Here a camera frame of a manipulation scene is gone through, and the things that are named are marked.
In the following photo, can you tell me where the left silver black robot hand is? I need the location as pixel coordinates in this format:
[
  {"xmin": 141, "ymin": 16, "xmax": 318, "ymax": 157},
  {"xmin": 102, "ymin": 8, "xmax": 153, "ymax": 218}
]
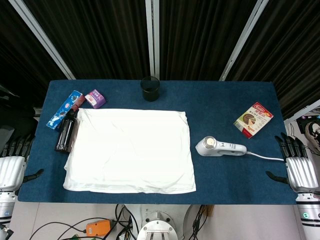
[{"xmin": 0, "ymin": 134, "xmax": 45, "ymax": 194}]

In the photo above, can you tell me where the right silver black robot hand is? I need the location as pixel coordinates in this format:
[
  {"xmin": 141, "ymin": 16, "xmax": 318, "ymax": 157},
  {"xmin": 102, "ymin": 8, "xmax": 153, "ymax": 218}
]
[{"xmin": 265, "ymin": 132, "xmax": 320, "ymax": 195}]

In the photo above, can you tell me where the white handheld device with cord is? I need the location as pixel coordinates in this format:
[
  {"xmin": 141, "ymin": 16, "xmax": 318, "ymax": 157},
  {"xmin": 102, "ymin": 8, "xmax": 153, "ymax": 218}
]
[{"xmin": 195, "ymin": 135, "xmax": 248, "ymax": 158}]

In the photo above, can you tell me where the white shirt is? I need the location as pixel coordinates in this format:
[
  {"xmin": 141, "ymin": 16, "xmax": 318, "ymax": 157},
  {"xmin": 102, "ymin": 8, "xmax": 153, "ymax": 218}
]
[{"xmin": 62, "ymin": 107, "xmax": 197, "ymax": 196}]

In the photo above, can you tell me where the orange plastic electronic box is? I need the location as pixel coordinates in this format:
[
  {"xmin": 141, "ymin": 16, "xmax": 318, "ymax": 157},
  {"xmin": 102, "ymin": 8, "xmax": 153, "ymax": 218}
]
[{"xmin": 85, "ymin": 219, "xmax": 112, "ymax": 238}]

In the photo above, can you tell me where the white sneaker shoe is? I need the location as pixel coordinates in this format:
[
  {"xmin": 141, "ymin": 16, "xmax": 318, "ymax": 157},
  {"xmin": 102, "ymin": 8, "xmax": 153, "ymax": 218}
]
[{"xmin": 304, "ymin": 120, "xmax": 320, "ymax": 151}]

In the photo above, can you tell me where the dark plastic bottle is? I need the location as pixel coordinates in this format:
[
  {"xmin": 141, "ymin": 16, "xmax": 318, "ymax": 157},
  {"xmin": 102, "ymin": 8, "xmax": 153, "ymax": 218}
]
[{"xmin": 54, "ymin": 104, "xmax": 81, "ymax": 154}]

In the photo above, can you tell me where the red green food box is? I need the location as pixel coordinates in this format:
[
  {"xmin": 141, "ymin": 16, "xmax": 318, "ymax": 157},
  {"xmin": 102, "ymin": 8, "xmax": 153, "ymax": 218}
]
[{"xmin": 233, "ymin": 101, "xmax": 274, "ymax": 140}]

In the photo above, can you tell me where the blue felt table mat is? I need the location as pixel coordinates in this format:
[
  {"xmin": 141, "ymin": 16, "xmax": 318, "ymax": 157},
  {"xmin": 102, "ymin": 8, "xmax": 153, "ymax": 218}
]
[{"xmin": 16, "ymin": 79, "xmax": 299, "ymax": 206}]

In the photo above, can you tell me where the blue biscuit package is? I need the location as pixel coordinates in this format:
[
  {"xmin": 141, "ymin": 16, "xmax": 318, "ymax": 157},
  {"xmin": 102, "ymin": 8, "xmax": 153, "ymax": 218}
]
[{"xmin": 46, "ymin": 90, "xmax": 84, "ymax": 130}]

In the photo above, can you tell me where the maroon snack package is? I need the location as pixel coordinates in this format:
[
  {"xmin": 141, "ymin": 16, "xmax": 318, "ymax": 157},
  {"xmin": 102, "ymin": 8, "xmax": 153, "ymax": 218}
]
[{"xmin": 75, "ymin": 95, "xmax": 87, "ymax": 109}]

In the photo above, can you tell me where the purple small carton box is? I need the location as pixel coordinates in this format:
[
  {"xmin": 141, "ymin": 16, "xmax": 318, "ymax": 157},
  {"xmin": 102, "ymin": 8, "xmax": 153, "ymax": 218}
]
[{"xmin": 84, "ymin": 88, "xmax": 107, "ymax": 109}]

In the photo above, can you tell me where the white robot torso base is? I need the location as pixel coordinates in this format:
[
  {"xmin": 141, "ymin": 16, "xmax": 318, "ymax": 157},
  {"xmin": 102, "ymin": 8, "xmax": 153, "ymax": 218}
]
[{"xmin": 124, "ymin": 204, "xmax": 192, "ymax": 240}]

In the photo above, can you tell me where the black mesh pen cup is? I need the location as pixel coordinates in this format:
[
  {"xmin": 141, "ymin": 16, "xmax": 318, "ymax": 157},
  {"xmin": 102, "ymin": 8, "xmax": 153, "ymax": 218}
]
[{"xmin": 140, "ymin": 75, "xmax": 161, "ymax": 103}]

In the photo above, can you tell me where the black pleated curtain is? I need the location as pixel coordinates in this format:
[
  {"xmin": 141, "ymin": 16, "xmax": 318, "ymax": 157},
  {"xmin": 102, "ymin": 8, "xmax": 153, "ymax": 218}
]
[{"xmin": 0, "ymin": 0, "xmax": 320, "ymax": 121}]

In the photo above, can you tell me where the black floor cable bundle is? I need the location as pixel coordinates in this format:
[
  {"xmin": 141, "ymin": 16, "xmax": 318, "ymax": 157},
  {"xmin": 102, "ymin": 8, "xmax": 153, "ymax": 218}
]
[{"xmin": 191, "ymin": 204, "xmax": 210, "ymax": 240}]

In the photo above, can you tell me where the grey aluminium frame post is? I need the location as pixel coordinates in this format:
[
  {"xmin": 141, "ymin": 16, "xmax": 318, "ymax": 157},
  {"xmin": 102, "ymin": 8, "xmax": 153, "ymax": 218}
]
[
  {"xmin": 218, "ymin": 0, "xmax": 270, "ymax": 82},
  {"xmin": 8, "ymin": 0, "xmax": 77, "ymax": 81},
  {"xmin": 145, "ymin": 0, "xmax": 161, "ymax": 81}
]

